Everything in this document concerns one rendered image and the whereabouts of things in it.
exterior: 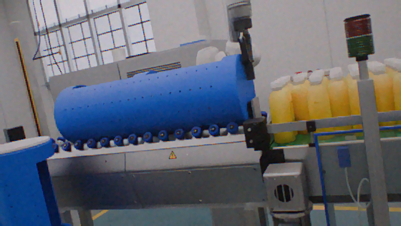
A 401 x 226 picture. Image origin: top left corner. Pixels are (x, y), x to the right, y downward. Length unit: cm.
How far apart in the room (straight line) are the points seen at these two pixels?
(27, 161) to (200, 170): 67
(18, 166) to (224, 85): 84
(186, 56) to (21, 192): 210
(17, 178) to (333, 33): 341
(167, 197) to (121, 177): 22
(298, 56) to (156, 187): 296
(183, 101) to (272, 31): 299
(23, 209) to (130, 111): 55
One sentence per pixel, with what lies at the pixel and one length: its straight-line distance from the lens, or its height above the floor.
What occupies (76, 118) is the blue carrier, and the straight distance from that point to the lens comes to 162.
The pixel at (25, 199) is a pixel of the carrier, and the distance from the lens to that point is 152.
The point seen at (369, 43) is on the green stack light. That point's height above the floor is 119.
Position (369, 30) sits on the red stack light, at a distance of 96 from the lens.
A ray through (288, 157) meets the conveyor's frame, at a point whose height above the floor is 87.
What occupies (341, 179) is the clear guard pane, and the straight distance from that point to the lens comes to 113.
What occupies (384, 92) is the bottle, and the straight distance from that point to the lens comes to 122.
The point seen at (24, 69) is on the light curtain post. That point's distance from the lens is 245.
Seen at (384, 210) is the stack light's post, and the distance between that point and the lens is 106.
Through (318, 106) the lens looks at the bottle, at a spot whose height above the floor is 101.
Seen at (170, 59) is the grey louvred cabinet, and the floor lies 135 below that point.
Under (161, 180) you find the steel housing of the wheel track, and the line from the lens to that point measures 149.
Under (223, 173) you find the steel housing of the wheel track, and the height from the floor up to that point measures 79.
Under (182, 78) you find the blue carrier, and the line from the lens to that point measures 135.
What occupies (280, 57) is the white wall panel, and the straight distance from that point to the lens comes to 420.
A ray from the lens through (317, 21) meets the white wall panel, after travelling 412.
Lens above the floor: 120
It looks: 7 degrees down
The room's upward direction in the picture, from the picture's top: 10 degrees counter-clockwise
